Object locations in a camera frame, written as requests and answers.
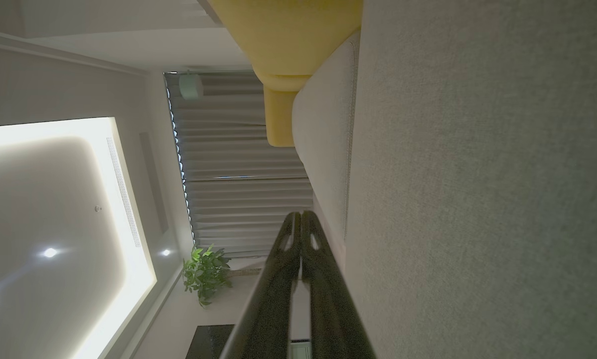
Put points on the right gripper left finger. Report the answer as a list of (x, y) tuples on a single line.
[(268, 309)]

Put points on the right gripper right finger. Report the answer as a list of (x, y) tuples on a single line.
[(333, 309)]

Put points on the black flat screen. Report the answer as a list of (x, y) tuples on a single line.
[(210, 343)]

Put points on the green potted plant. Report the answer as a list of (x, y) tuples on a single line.
[(205, 274)]

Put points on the recessed ceiling spot light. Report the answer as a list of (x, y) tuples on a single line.
[(50, 252), (165, 252)]

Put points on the grey pleated curtain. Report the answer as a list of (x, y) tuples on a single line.
[(238, 149)]

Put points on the grey sofa seat cushion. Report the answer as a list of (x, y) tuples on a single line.
[(323, 139)]

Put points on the small yellow sofa back cushion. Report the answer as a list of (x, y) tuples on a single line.
[(279, 117)]

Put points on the large yellow sofa back cushion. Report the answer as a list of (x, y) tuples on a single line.
[(288, 35)]

